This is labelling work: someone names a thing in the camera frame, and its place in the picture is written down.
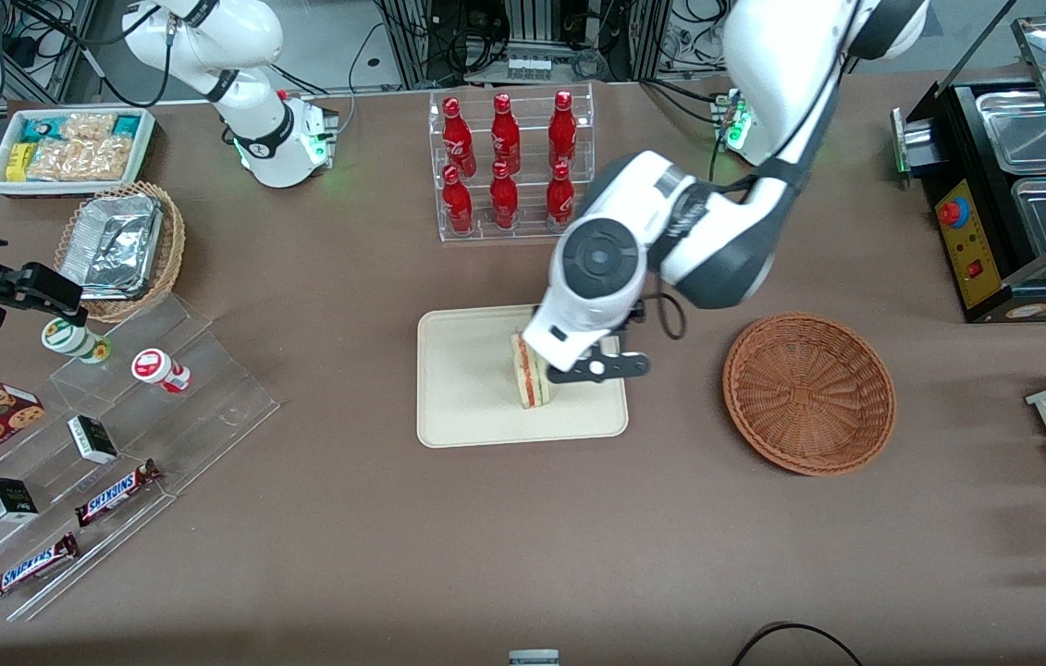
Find black table cable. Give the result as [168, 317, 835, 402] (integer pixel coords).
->
[731, 622, 866, 666]

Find brown round wicker basket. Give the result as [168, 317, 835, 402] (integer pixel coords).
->
[723, 313, 897, 477]

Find large clear snack bag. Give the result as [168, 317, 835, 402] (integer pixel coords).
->
[27, 137, 131, 182]

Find clear acrylic stepped shelf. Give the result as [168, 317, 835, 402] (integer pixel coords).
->
[0, 294, 280, 623]

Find plastic sandwich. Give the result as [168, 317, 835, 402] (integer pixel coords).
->
[511, 330, 553, 410]

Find red cola bottle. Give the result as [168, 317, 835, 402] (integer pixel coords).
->
[546, 163, 576, 230]
[442, 166, 474, 234]
[548, 90, 578, 171]
[489, 161, 520, 229]
[490, 92, 522, 175]
[441, 96, 477, 179]

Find clear acrylic bottle rack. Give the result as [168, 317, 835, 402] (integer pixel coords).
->
[428, 83, 596, 243]

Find green sunflower lidded cup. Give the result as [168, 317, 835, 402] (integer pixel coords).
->
[42, 317, 112, 364]

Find pale wicker basket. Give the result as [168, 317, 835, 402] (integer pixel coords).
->
[54, 180, 186, 323]

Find black food warmer appliance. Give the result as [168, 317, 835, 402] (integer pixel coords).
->
[891, 14, 1046, 325]

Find red lidded yogurt cup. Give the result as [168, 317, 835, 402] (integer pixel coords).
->
[131, 349, 191, 394]

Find stacked aluminium foil containers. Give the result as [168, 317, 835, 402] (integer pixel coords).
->
[60, 192, 163, 299]

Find small clear snack bag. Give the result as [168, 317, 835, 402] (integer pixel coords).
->
[60, 111, 118, 142]

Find white snack bin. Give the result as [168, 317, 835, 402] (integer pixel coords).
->
[0, 106, 156, 198]

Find cream plastic tray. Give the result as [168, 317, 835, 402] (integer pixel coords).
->
[417, 305, 629, 450]

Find small black carton box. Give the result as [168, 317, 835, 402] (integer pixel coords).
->
[0, 477, 39, 524]
[68, 415, 118, 464]

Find black looped wrist cable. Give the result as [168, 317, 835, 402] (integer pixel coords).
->
[655, 292, 687, 339]

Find Snickers chocolate bar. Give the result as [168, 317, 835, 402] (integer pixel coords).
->
[0, 533, 80, 603]
[74, 460, 161, 528]

